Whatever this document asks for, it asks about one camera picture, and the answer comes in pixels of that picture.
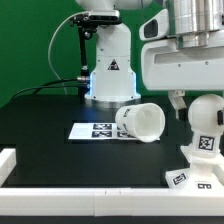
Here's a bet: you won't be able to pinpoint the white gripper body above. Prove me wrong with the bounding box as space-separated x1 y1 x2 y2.
141 30 224 91

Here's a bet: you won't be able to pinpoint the white lamp bulb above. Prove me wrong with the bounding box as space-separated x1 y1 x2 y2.
188 94 224 157

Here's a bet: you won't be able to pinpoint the white lamp shade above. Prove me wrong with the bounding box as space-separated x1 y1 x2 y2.
115 103 165 143

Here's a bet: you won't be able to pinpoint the white lamp base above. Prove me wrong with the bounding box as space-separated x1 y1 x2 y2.
165 146 224 191

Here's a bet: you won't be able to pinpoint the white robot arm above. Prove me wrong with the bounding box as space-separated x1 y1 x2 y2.
75 0 224 110

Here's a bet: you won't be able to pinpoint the white marker sheet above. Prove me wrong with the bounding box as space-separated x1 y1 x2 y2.
69 123 134 140

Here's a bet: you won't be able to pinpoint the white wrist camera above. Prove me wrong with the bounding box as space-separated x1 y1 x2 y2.
139 9 169 41

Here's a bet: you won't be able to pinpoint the white frame right bar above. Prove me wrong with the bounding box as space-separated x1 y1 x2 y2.
216 167 224 186

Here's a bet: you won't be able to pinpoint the white frame bar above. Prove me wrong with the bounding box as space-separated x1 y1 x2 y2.
0 188 224 216
0 148 16 187
216 167 224 186

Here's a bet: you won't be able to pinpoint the black cables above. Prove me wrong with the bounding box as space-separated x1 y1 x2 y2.
9 78 88 101

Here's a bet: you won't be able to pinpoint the black camera on stand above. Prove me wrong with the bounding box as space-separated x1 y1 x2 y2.
70 10 122 98

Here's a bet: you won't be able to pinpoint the grey cable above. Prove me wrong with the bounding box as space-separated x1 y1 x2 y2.
47 12 88 96

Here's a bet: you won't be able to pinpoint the white frame front bar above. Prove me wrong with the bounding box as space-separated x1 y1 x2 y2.
0 188 224 216

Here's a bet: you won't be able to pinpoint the white frame left bar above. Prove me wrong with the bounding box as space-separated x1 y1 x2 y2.
0 148 16 187

